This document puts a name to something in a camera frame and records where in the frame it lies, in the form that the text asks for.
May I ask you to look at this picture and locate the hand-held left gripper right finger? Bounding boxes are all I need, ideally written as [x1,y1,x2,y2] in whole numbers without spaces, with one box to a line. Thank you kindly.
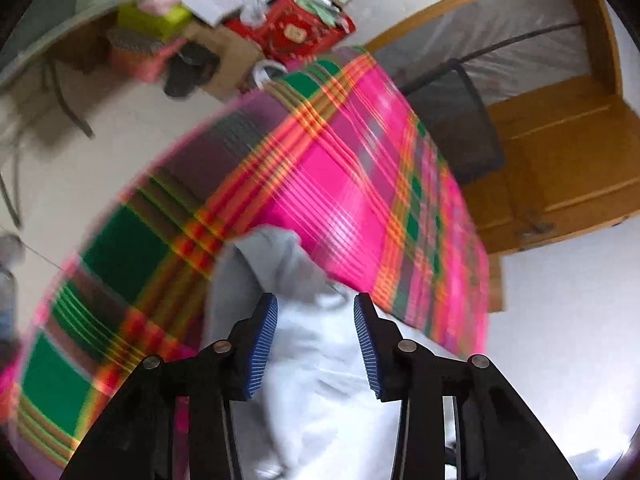
[354,292,578,480]

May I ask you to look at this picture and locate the light blue shirt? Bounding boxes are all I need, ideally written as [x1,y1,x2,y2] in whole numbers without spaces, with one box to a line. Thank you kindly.
[202,225,463,480]

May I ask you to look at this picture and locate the brass door handle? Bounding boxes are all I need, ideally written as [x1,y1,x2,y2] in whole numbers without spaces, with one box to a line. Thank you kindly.
[515,210,556,241]

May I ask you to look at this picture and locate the pink bag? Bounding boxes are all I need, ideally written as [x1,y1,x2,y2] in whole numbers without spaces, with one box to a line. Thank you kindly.
[106,29,187,82]

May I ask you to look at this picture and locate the black shoes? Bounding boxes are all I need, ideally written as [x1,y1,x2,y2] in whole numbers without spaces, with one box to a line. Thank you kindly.
[164,41,222,97]

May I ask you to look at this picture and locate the pink green plaid blanket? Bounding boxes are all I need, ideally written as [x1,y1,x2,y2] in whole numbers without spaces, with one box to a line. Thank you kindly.
[0,45,493,471]

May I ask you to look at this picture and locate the glass side table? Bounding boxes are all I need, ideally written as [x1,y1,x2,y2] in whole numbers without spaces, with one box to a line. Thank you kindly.
[0,0,162,141]

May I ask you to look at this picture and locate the large brown carton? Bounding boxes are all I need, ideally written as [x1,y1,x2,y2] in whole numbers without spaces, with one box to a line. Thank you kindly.
[184,21,267,102]

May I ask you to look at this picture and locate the wooden door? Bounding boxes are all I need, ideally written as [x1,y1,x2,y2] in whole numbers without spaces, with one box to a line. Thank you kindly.
[462,77,640,257]

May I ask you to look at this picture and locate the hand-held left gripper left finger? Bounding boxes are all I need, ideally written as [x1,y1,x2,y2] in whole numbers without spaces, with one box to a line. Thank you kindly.
[60,292,278,480]

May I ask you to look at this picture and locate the red box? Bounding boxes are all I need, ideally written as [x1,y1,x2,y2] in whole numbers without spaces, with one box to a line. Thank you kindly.
[226,0,357,64]

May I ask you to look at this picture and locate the grey plastic door curtain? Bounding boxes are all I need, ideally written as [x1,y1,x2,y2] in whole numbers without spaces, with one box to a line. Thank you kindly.
[372,0,602,107]

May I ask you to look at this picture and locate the green box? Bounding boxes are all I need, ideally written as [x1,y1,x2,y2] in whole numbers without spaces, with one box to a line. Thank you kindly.
[116,1,192,42]

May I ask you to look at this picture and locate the black mesh chair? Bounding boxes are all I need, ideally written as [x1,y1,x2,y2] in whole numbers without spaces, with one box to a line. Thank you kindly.
[402,57,507,187]

